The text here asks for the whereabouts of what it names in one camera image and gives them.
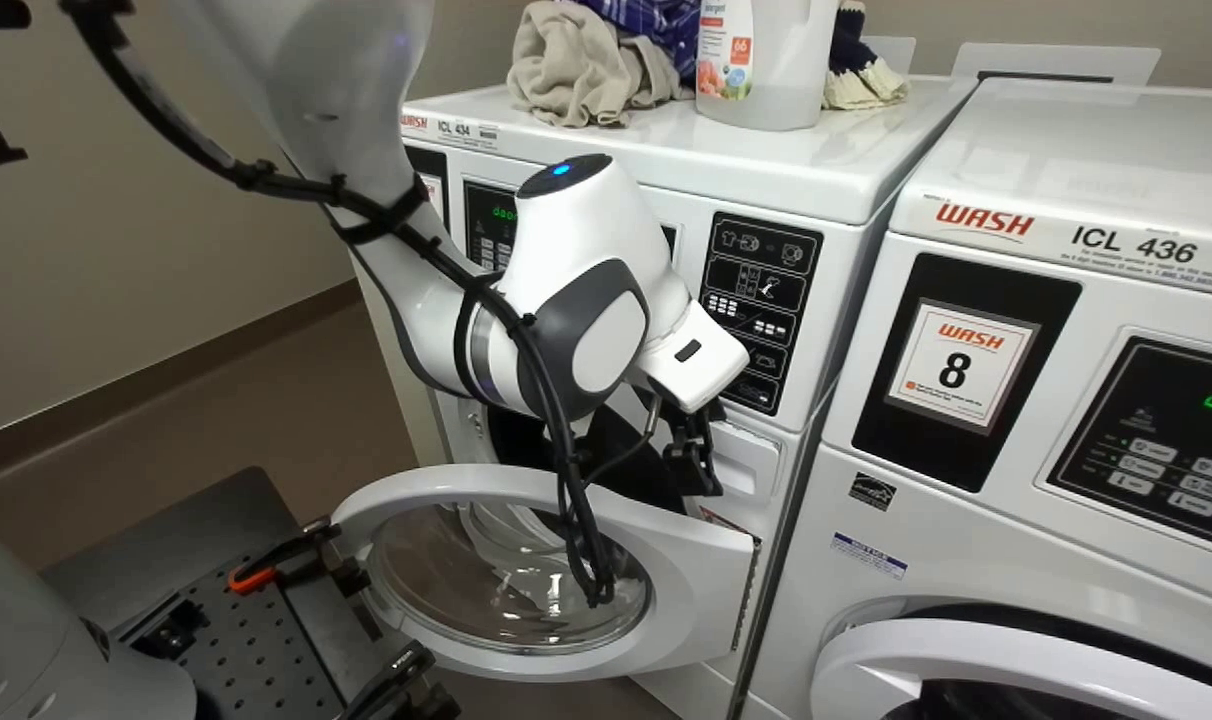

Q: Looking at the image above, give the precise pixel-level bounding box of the black perforated cart platform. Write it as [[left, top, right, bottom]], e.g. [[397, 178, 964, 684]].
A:
[[39, 462, 428, 720]]

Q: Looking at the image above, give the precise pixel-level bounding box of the grey rounded robot base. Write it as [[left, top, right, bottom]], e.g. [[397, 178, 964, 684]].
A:
[[0, 524, 205, 720]]

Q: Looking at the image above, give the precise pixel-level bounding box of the pale yellow cloth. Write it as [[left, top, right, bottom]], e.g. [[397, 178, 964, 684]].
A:
[[821, 0, 910, 117]]

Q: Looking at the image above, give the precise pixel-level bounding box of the white washing machine number 8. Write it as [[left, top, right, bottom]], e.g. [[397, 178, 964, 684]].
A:
[[748, 74, 1212, 720]]

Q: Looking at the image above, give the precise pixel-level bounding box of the white washing machine number 7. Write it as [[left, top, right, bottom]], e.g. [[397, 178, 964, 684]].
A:
[[348, 70, 981, 720]]

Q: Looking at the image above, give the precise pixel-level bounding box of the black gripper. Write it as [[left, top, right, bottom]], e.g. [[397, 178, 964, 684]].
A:
[[587, 383, 729, 511]]

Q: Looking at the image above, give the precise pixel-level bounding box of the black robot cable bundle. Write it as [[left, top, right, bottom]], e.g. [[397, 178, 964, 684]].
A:
[[58, 0, 624, 610]]

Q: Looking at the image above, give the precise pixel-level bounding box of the orange handled black clamp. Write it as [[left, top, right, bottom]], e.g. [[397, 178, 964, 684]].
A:
[[219, 517, 352, 601]]

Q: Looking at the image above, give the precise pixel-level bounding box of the round washer 8 door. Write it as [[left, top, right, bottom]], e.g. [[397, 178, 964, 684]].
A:
[[808, 610, 1212, 720]]

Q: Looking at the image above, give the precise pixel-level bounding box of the small white flat panel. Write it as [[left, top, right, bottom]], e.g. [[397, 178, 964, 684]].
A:
[[869, 32, 926, 81]]

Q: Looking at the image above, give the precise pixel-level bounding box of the beige cloth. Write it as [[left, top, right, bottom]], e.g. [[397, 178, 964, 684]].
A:
[[505, 0, 684, 130]]

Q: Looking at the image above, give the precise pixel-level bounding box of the white detergent bottle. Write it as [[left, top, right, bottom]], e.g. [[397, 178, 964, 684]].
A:
[[692, 0, 843, 135]]

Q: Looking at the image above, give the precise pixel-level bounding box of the round washer 7 door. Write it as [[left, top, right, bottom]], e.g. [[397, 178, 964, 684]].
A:
[[327, 460, 760, 687]]

